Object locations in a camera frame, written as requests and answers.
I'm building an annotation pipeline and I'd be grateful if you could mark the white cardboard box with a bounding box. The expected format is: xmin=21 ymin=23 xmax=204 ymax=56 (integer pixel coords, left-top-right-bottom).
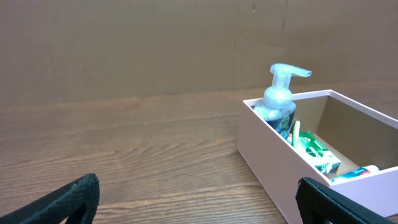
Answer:
xmin=238 ymin=90 xmax=397 ymax=223

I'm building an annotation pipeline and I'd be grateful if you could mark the green white toothbrush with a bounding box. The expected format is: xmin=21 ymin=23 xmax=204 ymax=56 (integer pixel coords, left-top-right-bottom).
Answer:
xmin=292 ymin=121 xmax=301 ymax=147

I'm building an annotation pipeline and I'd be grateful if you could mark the clear sanitizer bottle dark label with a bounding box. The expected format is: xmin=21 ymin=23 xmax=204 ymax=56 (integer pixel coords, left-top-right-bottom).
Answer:
xmin=254 ymin=63 xmax=312 ymax=139

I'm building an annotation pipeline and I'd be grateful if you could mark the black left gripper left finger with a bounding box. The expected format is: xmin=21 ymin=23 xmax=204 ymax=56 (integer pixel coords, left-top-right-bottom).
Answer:
xmin=1 ymin=173 xmax=100 ymax=224

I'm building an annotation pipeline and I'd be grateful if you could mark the green soap bar packet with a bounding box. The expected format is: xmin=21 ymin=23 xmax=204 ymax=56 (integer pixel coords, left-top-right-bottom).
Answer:
xmin=294 ymin=131 xmax=341 ymax=177

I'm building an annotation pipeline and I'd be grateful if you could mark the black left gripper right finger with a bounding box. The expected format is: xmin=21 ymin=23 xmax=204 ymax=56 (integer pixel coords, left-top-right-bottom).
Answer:
xmin=295 ymin=177 xmax=394 ymax=224

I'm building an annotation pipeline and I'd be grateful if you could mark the red green toothpaste tube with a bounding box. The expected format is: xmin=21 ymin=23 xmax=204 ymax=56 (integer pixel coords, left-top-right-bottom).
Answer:
xmin=330 ymin=165 xmax=380 ymax=184

